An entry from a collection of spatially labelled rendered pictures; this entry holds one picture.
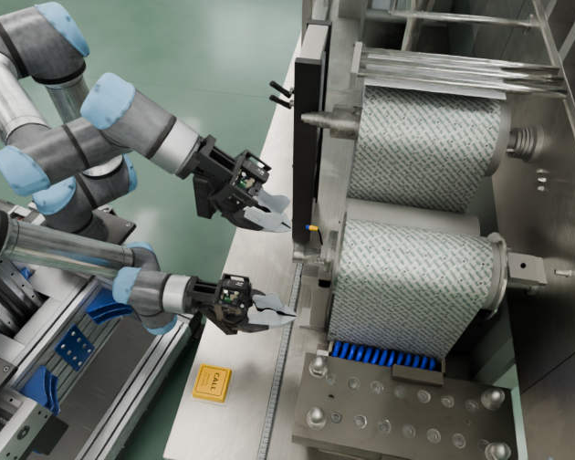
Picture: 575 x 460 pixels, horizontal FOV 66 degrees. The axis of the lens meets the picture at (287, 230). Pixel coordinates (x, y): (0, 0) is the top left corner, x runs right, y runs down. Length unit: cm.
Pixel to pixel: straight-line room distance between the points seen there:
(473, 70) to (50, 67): 83
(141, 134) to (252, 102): 257
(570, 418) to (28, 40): 111
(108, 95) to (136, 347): 140
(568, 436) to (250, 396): 60
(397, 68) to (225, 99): 246
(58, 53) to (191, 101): 224
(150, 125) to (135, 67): 308
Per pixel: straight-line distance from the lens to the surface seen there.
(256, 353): 108
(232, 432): 103
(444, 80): 84
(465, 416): 95
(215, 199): 70
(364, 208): 88
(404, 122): 83
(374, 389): 93
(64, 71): 110
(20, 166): 74
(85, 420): 189
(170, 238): 244
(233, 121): 305
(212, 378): 104
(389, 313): 83
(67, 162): 74
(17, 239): 93
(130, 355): 192
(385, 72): 83
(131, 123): 65
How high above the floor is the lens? 189
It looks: 52 degrees down
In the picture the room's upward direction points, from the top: straight up
